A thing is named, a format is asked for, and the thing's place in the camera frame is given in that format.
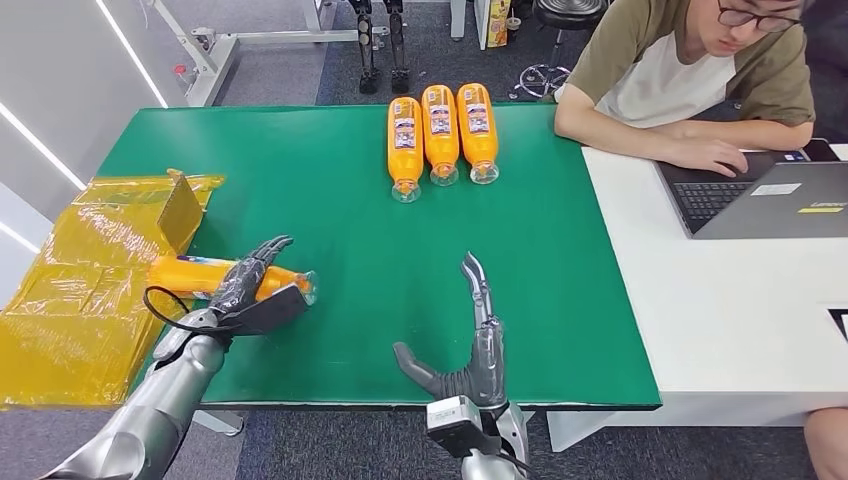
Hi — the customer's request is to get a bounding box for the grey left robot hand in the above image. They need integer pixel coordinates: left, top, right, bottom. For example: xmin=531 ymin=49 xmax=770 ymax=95
xmin=198 ymin=235 xmax=310 ymax=337

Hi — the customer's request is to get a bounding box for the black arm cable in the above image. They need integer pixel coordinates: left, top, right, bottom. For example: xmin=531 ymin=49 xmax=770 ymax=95
xmin=142 ymin=286 xmax=234 ymax=333

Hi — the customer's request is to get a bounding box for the orange printed carton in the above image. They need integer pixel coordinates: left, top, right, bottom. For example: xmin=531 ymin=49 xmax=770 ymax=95
xmin=486 ymin=0 xmax=513 ymax=49

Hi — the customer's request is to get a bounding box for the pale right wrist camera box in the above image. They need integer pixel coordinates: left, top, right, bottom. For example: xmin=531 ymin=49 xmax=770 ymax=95
xmin=425 ymin=396 xmax=503 ymax=460

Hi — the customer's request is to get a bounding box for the person's right hand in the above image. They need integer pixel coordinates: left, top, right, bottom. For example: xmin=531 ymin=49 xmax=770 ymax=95
xmin=667 ymin=137 xmax=751 ymax=179

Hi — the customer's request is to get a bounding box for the orange detergent bottle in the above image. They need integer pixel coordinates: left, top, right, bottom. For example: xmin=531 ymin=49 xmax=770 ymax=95
xmin=146 ymin=254 xmax=319 ymax=307
xmin=456 ymin=82 xmax=501 ymax=185
xmin=386 ymin=96 xmax=425 ymax=204
xmin=421 ymin=84 xmax=460 ymax=187

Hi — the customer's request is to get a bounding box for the person's bare leg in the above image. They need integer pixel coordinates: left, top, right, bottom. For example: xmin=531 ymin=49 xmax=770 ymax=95
xmin=803 ymin=405 xmax=848 ymax=480

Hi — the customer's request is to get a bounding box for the yellow taped cardboard box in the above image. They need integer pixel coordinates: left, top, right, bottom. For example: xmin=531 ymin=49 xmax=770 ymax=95
xmin=0 ymin=168 xmax=227 ymax=409

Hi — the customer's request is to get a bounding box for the white desk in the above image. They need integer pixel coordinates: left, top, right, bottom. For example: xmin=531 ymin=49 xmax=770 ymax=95
xmin=546 ymin=142 xmax=848 ymax=455

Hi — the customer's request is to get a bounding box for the black robot leg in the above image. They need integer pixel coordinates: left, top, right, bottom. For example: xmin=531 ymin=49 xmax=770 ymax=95
xmin=351 ymin=0 xmax=383 ymax=95
xmin=384 ymin=0 xmax=411 ymax=95

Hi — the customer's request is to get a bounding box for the person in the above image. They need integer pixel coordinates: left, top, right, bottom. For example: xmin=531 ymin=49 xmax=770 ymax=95
xmin=553 ymin=0 xmax=848 ymax=179

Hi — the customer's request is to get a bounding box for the grey laptop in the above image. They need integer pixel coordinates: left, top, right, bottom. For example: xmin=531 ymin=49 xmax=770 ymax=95
xmin=654 ymin=150 xmax=848 ymax=241

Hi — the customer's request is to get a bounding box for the black stool with chrome base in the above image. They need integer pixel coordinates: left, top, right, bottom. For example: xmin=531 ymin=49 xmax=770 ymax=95
xmin=508 ymin=0 xmax=611 ymax=101

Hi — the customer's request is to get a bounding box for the green table mat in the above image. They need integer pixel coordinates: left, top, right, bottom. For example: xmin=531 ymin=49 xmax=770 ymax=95
xmin=95 ymin=102 xmax=664 ymax=412

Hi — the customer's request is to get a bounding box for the white metal frame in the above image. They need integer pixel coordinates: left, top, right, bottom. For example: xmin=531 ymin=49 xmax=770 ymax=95
xmin=142 ymin=0 xmax=392 ymax=109

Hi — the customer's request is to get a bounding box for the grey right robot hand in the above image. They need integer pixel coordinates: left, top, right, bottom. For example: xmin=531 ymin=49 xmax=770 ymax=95
xmin=392 ymin=251 xmax=511 ymax=407

